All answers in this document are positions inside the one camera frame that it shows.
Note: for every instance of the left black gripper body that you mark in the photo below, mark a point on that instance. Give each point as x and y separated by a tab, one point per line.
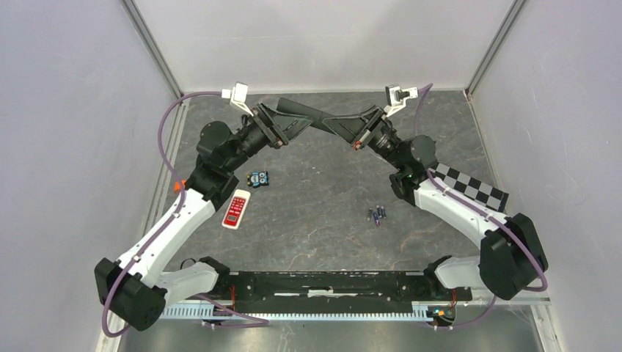
275	132

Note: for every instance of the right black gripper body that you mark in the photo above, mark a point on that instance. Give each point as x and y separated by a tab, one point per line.
365	132

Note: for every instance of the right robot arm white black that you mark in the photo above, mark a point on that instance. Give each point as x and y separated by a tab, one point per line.
510	259

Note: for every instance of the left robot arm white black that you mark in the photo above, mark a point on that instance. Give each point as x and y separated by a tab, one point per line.
135	289

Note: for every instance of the red white remote control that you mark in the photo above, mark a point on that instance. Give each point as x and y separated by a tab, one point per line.
236	209

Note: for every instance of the orange tape roll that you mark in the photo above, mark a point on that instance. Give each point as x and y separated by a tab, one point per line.
179	186

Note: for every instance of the black white checkerboard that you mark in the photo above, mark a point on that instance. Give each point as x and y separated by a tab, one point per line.
482	193

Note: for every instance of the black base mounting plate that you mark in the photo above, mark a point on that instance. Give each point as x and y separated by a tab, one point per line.
331	291

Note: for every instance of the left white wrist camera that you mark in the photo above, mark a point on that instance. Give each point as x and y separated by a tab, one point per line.
237	97

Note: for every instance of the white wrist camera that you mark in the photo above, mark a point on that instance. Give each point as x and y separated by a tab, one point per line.
397	97
237	97

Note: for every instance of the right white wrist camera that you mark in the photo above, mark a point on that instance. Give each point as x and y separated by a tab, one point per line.
397	97

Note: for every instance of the grey slotted cable duct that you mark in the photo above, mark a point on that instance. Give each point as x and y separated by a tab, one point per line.
205	311

